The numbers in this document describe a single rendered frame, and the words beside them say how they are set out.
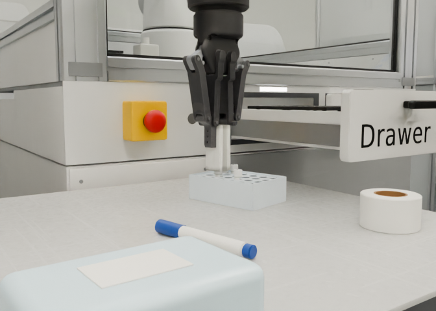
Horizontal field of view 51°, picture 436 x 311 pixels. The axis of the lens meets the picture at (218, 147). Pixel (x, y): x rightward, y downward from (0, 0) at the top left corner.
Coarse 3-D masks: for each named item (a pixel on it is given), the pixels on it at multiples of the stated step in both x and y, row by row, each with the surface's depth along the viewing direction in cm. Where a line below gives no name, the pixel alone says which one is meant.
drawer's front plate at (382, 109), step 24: (360, 96) 70; (384, 96) 73; (408, 96) 77; (432, 96) 81; (360, 120) 70; (384, 120) 74; (408, 120) 77; (432, 120) 81; (360, 144) 71; (384, 144) 74; (408, 144) 78; (432, 144) 82
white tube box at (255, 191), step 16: (192, 176) 71; (208, 176) 71; (224, 176) 71; (256, 176) 72; (272, 176) 71; (192, 192) 71; (208, 192) 69; (224, 192) 66; (240, 192) 65; (256, 192) 64; (272, 192) 67; (256, 208) 64
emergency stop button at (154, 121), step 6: (150, 114) 80; (156, 114) 80; (162, 114) 81; (144, 120) 80; (150, 120) 80; (156, 120) 80; (162, 120) 81; (150, 126) 80; (156, 126) 80; (162, 126) 81
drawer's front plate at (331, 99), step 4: (328, 96) 113; (332, 96) 113; (336, 96) 113; (340, 96) 114; (328, 100) 113; (332, 100) 113; (336, 100) 114; (340, 100) 114; (328, 104) 113; (332, 104) 113; (336, 104) 114; (340, 104) 114
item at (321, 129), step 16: (256, 112) 90; (272, 112) 86; (288, 112) 82; (304, 112) 79; (320, 112) 76; (336, 112) 73; (240, 128) 94; (256, 128) 90; (272, 128) 86; (288, 128) 82; (304, 128) 79; (320, 128) 76; (336, 128) 73; (304, 144) 79; (320, 144) 76; (336, 144) 73
